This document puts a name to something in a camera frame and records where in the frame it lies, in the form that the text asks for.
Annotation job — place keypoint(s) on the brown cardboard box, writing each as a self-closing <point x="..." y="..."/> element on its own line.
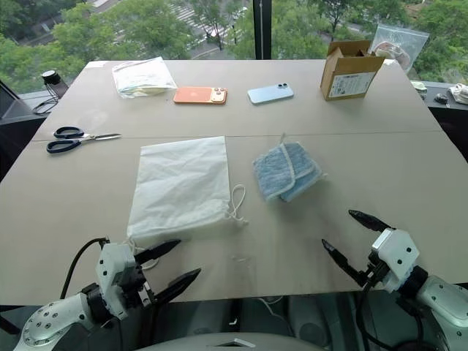
<point x="347" y="80"/>

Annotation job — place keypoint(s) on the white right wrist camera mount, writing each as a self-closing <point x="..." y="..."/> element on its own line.
<point x="396" y="252"/>

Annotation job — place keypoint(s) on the clear zip bag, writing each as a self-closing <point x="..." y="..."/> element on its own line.
<point x="406" y="45"/>

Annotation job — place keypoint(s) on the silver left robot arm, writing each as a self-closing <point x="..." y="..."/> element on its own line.
<point x="55" y="321"/>

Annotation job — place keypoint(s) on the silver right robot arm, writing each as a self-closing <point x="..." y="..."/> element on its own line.
<point x="442" y="303"/>

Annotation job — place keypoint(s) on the black side table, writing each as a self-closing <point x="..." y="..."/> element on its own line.
<point x="22" y="106"/>

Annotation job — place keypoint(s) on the grey robot torso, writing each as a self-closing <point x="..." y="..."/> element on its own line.
<point x="226" y="342"/>

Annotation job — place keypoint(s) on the light blue smartphone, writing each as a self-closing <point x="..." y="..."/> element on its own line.
<point x="270" y="94"/>

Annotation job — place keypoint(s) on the black window frame post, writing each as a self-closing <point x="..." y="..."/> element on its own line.
<point x="263" y="29"/>

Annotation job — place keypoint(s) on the small pale green object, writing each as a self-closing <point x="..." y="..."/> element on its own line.
<point x="419" y="87"/>

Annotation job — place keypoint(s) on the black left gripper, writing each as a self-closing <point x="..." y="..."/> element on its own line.
<point x="133" y="289"/>

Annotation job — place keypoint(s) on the white crumpled cloth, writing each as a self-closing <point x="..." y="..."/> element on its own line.
<point x="459" y="92"/>

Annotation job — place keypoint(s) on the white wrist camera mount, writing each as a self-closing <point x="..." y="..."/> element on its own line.
<point x="396" y="252"/>
<point x="111" y="267"/>

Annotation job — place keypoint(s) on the orange smartphone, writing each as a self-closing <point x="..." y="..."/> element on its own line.
<point x="194" y="95"/>

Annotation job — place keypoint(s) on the blue cloth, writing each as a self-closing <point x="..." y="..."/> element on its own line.
<point x="285" y="172"/>

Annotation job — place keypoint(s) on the clear bag with papers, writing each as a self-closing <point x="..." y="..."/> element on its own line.
<point x="142" y="78"/>

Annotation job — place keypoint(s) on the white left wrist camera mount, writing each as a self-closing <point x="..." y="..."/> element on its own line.
<point x="111" y="267"/>

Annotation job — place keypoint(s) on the black round device on stand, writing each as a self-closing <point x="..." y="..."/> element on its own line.
<point x="50" y="78"/>

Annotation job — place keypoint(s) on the small dark object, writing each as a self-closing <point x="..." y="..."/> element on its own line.
<point x="440" y="98"/>

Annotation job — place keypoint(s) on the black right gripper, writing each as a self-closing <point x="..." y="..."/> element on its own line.
<point x="376" y="274"/>

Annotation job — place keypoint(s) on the black scissors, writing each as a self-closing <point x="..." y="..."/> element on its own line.
<point x="66" y="140"/>

